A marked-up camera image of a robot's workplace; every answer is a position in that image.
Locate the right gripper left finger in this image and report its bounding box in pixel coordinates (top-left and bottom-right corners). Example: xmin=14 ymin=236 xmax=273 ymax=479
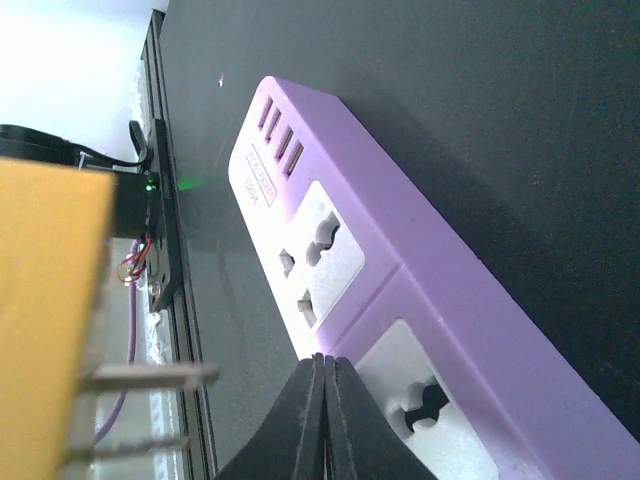
xmin=217 ymin=353 xmax=325 ymax=480

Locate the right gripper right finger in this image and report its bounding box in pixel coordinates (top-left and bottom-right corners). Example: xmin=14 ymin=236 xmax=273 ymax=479
xmin=324 ymin=356 xmax=435 ymax=480

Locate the purple power strip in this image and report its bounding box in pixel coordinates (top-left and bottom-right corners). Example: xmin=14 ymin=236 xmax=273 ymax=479
xmin=228 ymin=76 xmax=639 ymax=479

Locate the yellow cube socket adapter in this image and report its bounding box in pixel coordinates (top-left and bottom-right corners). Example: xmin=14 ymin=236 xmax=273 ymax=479
xmin=1 ymin=158 xmax=219 ymax=479

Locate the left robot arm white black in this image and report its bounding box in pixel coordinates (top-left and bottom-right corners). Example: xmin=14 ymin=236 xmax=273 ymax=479
xmin=1 ymin=120 xmax=160 ymax=240

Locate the black front rail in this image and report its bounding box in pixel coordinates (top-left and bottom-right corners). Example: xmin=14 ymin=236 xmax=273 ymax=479
xmin=141 ymin=10 xmax=217 ymax=479

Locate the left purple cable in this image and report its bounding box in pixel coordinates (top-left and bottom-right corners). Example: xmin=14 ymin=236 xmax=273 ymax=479
xmin=92 ymin=239 xmax=141 ymax=446

